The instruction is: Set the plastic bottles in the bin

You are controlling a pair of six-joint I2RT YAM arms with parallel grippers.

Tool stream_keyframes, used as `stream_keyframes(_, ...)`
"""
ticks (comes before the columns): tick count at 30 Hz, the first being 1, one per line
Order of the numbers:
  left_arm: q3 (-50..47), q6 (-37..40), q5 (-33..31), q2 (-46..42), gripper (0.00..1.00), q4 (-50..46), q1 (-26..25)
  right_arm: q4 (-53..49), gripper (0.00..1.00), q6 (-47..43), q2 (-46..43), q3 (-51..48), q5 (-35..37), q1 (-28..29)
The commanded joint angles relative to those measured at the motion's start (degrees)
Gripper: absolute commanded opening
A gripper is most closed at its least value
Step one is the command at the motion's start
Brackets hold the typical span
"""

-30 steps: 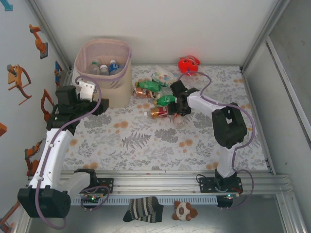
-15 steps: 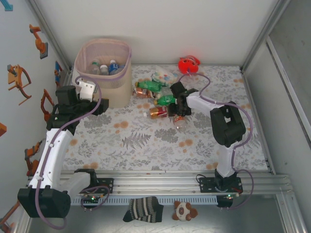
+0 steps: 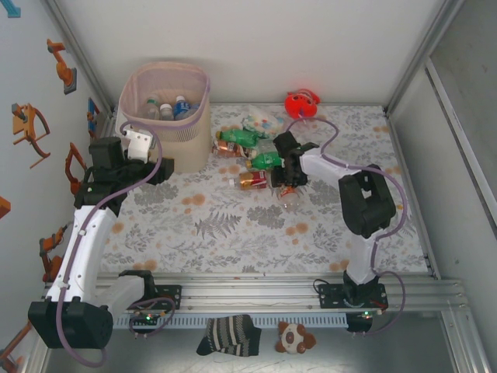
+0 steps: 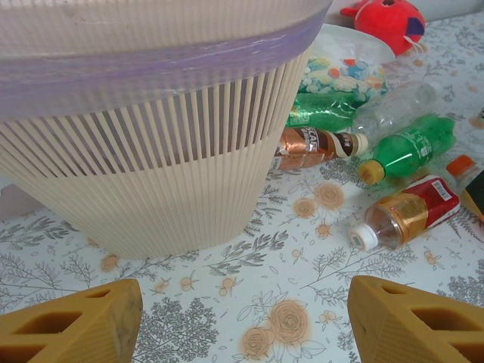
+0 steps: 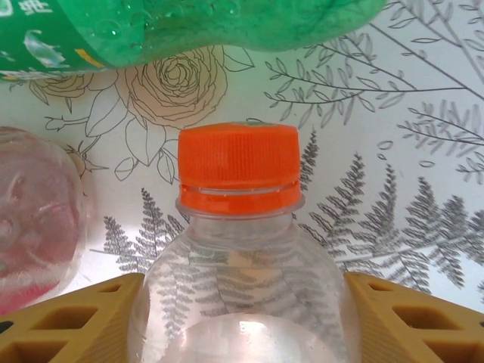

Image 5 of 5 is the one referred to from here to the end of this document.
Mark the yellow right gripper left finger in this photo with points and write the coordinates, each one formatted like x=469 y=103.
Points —
x=109 y=329

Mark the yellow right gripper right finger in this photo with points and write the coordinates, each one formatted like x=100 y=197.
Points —
x=378 y=332

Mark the clear bottle orange cap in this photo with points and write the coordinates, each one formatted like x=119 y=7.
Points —
x=238 y=166

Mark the floral print tablecloth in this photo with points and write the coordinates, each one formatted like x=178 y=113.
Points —
x=378 y=113

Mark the green plastic soda bottle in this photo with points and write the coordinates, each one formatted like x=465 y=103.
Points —
x=189 y=26

